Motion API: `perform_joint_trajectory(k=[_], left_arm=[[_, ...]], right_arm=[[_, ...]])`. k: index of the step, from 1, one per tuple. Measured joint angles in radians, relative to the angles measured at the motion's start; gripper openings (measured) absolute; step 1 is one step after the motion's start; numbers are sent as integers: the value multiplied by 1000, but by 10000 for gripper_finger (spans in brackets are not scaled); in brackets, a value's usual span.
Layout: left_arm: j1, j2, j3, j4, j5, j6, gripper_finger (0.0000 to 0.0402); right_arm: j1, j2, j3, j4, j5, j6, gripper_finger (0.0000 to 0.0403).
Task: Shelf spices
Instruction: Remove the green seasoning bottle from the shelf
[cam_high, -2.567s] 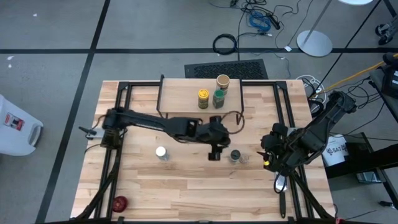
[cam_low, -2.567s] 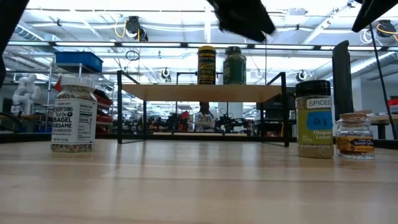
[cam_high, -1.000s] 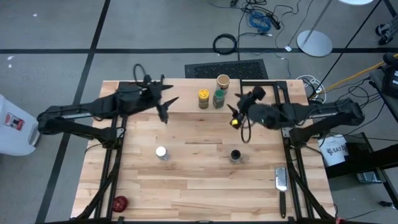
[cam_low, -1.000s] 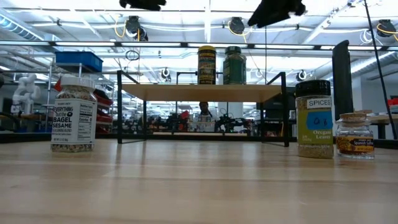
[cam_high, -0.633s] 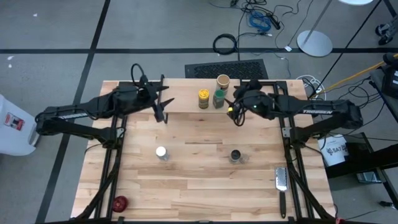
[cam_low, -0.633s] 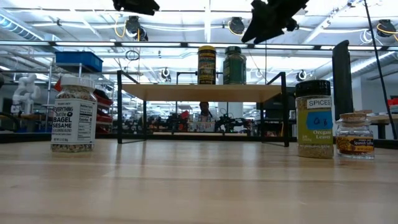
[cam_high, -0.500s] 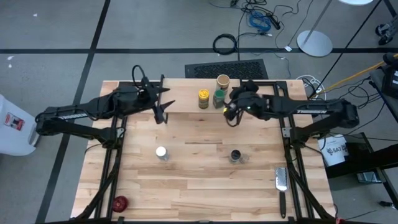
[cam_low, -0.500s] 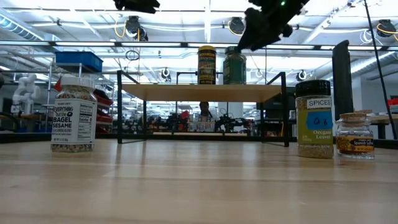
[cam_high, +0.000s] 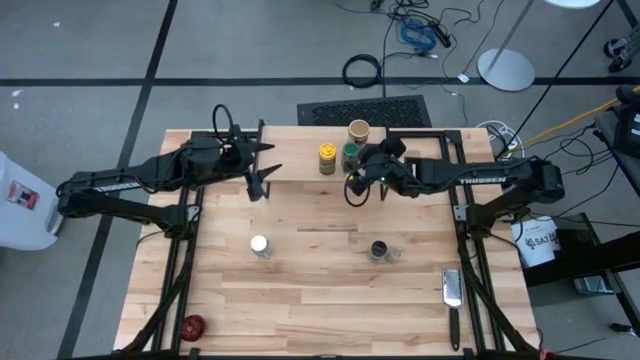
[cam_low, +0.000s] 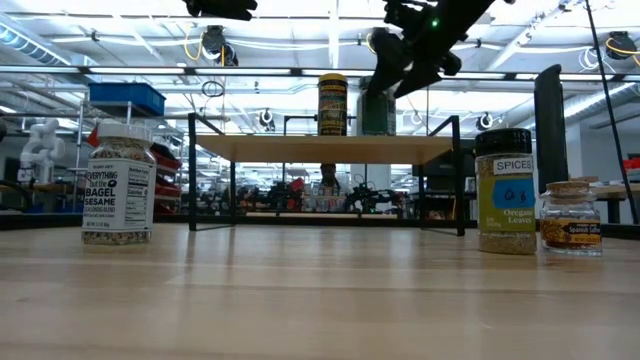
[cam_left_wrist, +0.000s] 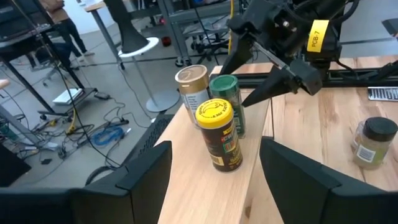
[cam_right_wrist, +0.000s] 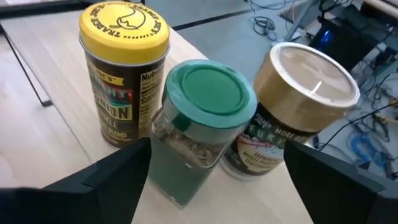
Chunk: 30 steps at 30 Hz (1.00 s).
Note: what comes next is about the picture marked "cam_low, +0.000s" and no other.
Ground background wooden table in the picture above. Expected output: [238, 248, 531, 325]
[569, 175, 640, 225]

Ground black tall column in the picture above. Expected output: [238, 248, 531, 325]
[532, 63, 570, 196]

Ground saffron glass jar cork lid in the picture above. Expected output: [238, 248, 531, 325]
[538, 179, 604, 258]

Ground person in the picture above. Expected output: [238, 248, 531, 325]
[317, 163, 347, 199]

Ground crunchy onion bottle yellow lid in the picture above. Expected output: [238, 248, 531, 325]
[317, 73, 349, 137]

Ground oregano leaves bottle black lid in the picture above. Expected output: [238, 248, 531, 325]
[474, 128, 538, 256]

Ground black aluminium rig frame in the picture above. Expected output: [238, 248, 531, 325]
[0, 211, 640, 240]

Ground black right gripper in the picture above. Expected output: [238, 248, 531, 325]
[367, 0, 464, 100]

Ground blue bin on rack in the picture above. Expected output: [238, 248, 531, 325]
[88, 82, 167, 118]

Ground linear ceiling light fixture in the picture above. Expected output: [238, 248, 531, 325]
[0, 64, 640, 82]

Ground green oregano jar green lid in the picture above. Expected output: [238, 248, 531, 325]
[356, 76, 398, 137]

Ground bagel sesame jar white lid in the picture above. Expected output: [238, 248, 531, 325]
[81, 122, 158, 246]

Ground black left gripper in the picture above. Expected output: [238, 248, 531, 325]
[182, 0, 259, 22]

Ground black diagonal frame strut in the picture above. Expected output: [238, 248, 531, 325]
[583, 0, 640, 225]

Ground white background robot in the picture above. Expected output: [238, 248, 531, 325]
[17, 118, 67, 185]

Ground wooden shelf riser black frame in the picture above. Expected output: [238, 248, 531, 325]
[187, 112, 467, 238]

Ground red bins on rack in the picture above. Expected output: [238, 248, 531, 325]
[149, 142, 184, 215]

